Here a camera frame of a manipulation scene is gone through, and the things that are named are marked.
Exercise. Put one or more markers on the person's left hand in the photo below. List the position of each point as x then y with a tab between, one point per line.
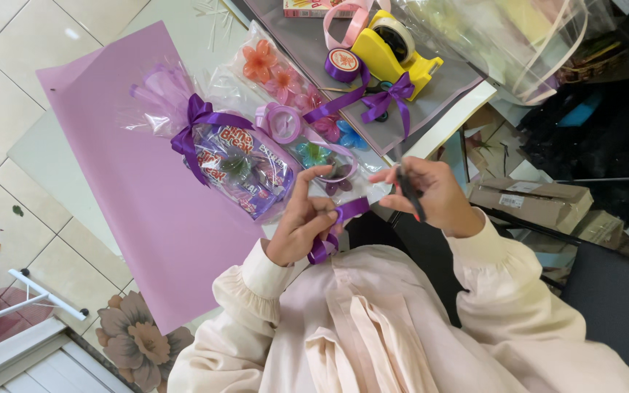
292	229

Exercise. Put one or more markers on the person's right hand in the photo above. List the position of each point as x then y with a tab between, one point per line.
440	196

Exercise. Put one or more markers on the black scissors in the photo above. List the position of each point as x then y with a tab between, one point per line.
411	194

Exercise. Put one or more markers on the short purple satin ribbon piece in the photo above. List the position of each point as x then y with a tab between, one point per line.
354	208

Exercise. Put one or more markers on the dark purple flower hair clip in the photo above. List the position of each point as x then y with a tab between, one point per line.
339	181

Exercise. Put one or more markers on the teal flower hair clip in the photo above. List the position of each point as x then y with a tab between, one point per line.
312	154

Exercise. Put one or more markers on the cellophane-wrapped snack gift bundle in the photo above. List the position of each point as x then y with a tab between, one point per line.
249	164

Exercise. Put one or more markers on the green flower hair clip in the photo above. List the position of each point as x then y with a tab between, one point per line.
236	166

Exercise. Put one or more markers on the brown cardboard box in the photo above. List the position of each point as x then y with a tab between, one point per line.
538	199

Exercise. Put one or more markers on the lilac ribbon roll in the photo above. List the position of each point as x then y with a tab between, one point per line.
281	123

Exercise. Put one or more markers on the blue flower hair clip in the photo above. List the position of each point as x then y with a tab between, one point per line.
350	136

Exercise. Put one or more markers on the magenta flower hair clip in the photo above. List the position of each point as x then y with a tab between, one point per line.
327	126

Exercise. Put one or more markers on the loose purple ribbon bow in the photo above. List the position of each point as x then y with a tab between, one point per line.
388	98

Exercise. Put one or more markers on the person's cream blouse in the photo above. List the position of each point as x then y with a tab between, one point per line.
369	327

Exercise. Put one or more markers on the clear bag of flower clips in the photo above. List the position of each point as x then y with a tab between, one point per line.
287	103

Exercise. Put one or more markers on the red-pink flower hair clip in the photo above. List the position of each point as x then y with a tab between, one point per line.
309	99

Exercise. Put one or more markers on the purple ribbon bow on bundle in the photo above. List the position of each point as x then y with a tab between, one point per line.
201	117

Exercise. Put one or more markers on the pink flower hair clip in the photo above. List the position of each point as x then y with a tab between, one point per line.
284	83

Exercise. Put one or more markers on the yellow tape dispenser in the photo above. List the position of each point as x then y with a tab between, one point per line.
383	57

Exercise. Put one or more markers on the purple ribbon spool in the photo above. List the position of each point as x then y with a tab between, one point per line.
342	64

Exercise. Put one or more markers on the lilac wrapping paper sheet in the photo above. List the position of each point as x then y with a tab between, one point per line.
129	207

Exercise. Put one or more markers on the orange flower hair clip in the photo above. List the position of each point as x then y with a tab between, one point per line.
259	61

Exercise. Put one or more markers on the black fabric heap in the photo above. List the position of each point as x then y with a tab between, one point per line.
604	136

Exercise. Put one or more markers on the pink ribbon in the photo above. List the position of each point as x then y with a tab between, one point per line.
355	24

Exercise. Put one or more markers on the red cardboard snack box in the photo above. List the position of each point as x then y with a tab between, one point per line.
306	7

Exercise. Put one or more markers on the white metal rack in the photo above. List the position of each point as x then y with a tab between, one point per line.
30	305

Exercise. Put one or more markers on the white cabinet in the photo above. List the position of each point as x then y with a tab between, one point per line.
36	365

